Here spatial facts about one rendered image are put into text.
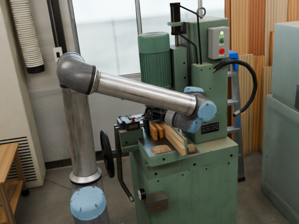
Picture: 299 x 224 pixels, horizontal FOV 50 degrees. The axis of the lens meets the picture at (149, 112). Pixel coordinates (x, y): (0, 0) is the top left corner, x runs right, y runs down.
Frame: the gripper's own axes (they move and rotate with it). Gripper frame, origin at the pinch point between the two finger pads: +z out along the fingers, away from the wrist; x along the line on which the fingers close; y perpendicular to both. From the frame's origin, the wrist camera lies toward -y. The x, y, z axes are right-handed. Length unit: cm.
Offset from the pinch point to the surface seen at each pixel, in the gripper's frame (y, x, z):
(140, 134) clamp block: -7.3, 19.3, 0.1
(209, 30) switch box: -25, -43, -23
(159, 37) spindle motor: -8.4, -36.2, -2.6
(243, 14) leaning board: -175, -57, 4
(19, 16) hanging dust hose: -38, -30, 148
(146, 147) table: 0.3, 21.7, -9.1
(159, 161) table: 4.1, 24.4, -20.4
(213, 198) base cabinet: -34, 55, -42
